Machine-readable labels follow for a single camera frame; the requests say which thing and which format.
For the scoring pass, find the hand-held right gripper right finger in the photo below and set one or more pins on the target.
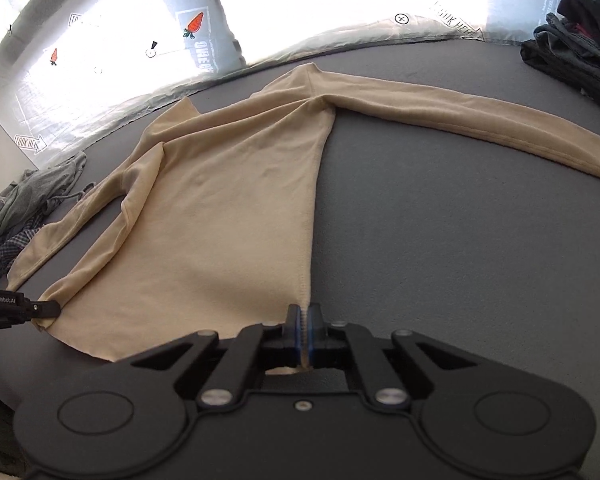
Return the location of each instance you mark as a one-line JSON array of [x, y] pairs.
[[314, 332]]

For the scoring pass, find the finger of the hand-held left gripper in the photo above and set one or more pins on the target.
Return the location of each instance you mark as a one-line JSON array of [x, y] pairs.
[[42, 309]]

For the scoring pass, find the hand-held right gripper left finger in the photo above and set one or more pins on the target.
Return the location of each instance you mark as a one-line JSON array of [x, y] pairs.
[[295, 332]]

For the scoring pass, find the beige long-sleeve shirt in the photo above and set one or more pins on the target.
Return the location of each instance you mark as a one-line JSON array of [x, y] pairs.
[[220, 200]]

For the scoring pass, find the pile of dark folded clothes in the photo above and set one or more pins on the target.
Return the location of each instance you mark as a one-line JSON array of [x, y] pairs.
[[580, 45]]

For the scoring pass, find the dark checked garment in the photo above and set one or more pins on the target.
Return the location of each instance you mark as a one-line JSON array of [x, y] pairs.
[[5, 252]]

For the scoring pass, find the white printed sheet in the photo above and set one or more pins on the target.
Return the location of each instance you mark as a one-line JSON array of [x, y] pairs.
[[105, 75]]

